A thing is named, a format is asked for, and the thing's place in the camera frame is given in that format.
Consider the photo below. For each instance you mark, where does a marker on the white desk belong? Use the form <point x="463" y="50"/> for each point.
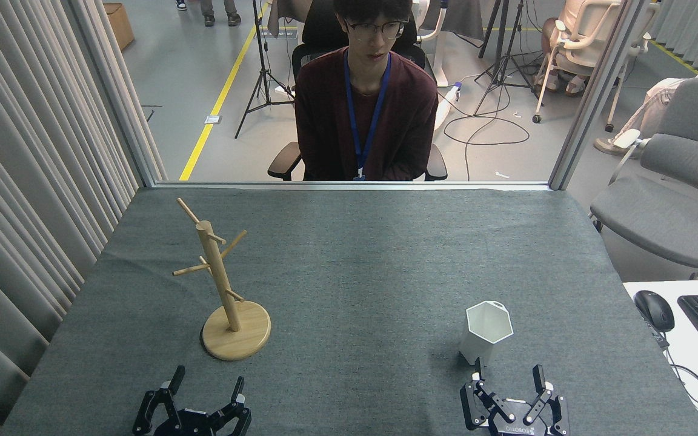
<point x="688" y="363"/>

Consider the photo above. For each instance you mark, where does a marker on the dark grey table cloth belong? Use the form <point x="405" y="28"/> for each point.
<point x="385" y="272"/>

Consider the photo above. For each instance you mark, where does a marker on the black computer mouse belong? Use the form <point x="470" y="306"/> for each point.
<point x="655" y="310"/>

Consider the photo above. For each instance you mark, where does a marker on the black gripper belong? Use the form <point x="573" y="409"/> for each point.
<point x="191" y="424"/>
<point x="518" y="429"/>

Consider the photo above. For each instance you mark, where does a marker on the white hexagonal cup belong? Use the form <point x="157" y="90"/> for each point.
<point x="488" y="324"/>

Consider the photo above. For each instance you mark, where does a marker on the cardboard box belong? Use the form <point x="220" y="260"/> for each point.
<point x="120" y="24"/>

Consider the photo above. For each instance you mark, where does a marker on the silver frame post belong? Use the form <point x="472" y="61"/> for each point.
<point x="591" y="97"/>
<point x="122" y="97"/>

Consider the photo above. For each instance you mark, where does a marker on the standing person's legs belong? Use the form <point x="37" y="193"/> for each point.
<point x="216" y="12"/>

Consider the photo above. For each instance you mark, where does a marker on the wooden cup rack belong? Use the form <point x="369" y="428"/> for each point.
<point x="237" y="333"/>

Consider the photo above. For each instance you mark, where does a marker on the black-rimmed glasses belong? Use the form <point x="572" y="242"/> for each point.
<point x="376" y="29"/>

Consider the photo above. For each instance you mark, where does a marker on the grey padded chair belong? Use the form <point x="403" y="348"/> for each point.
<point x="664" y="218"/>

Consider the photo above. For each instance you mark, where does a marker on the black tripod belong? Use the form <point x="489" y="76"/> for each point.
<point x="502" y="60"/>
<point x="260" y="60"/>

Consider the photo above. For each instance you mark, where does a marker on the black office chair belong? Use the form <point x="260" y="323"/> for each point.
<point x="282" y="160"/>

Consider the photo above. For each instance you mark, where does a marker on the white office chair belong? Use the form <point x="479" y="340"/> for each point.
<point x="591" y="27"/>

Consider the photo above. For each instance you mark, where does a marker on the reclining person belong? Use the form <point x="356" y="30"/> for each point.
<point x="652" y="106"/>

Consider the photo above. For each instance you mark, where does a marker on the white stand on wheels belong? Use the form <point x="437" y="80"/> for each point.
<point x="440" y="60"/>

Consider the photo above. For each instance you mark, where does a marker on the seated person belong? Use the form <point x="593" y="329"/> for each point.
<point x="567" y="18"/>

